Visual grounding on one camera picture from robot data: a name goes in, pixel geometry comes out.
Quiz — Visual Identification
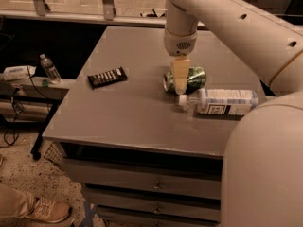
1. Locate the dark chocolate bar wrapper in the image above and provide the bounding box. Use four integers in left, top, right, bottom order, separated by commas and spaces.
87, 67, 128, 89

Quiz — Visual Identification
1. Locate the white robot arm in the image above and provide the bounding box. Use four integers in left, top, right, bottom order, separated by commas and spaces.
164, 0, 303, 227

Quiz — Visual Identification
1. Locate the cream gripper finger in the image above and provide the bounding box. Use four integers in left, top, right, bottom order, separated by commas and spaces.
171, 56, 190, 95

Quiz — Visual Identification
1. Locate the beige sneaker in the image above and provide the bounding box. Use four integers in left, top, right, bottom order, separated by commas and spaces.
26, 197, 71, 224

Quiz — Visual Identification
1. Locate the low side bench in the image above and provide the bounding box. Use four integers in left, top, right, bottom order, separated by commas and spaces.
1, 77, 75, 161

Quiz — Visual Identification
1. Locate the black cable on floor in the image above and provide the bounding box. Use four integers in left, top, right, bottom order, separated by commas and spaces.
2, 64, 51, 148

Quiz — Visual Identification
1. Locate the clear plastic bottle lying down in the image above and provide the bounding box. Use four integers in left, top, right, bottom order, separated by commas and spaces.
176, 88, 259, 116

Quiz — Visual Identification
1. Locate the crushed green soda can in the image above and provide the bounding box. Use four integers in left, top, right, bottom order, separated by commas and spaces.
163, 66, 206, 94

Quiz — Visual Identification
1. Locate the grey drawer cabinet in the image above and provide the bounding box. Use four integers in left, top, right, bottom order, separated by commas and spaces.
42, 26, 269, 227

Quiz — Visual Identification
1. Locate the small upright water bottle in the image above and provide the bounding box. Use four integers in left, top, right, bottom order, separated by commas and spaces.
40, 54, 62, 84

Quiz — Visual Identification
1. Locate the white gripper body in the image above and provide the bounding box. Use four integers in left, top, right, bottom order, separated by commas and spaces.
164, 29, 197, 57

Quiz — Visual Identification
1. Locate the white tissue pack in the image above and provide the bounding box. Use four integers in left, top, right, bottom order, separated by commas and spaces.
2, 65, 36, 81

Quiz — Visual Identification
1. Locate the metal window railing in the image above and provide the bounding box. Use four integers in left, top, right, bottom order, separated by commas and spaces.
0, 0, 207, 30

